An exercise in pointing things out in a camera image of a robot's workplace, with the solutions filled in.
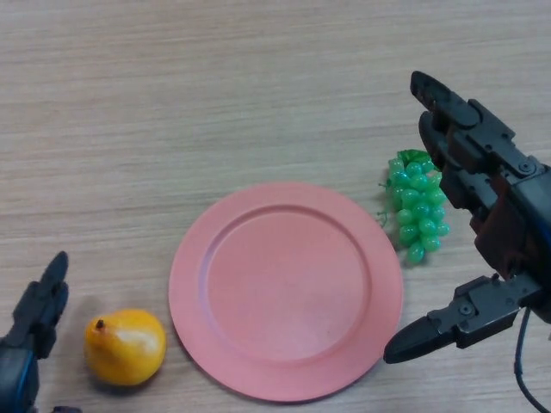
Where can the pink round plate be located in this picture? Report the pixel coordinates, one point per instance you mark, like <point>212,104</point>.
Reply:
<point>284,292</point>

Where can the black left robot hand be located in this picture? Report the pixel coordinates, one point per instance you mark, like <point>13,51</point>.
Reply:
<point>19,370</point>

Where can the yellow pear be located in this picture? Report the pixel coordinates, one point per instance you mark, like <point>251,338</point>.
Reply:
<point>125,348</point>

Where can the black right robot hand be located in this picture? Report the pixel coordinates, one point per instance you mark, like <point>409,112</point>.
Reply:
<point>512,215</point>

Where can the green grape bunch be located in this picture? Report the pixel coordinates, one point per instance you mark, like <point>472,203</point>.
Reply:
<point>417,211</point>

